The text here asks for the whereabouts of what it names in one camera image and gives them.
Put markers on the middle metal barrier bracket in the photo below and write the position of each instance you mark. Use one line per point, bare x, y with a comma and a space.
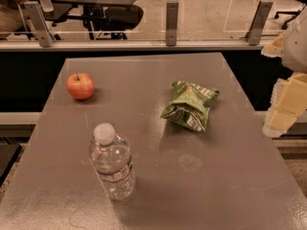
171, 23

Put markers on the left metal barrier bracket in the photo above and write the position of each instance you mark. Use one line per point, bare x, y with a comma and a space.
33, 11

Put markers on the dark background desk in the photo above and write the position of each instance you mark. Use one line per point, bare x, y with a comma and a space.
73, 9

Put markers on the metal barrier bracket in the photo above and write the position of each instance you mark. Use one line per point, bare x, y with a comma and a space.
33, 11
259, 20
171, 23

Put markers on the red apple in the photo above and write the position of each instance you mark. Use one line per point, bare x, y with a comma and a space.
81, 86

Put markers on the green chip bag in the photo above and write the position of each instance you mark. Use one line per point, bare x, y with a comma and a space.
189, 105

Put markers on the seated person in background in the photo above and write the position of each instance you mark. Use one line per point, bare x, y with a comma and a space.
10, 17

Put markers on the clear plastic water bottle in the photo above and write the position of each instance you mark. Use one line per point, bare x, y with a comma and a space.
110, 155

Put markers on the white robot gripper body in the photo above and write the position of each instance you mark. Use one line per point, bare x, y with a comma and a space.
296, 50

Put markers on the black office chair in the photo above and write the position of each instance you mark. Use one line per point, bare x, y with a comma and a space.
113, 21

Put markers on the right metal barrier bracket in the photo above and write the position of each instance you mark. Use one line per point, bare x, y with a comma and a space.
259, 20

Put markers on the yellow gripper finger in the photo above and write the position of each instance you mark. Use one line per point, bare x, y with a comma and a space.
274, 48
288, 102

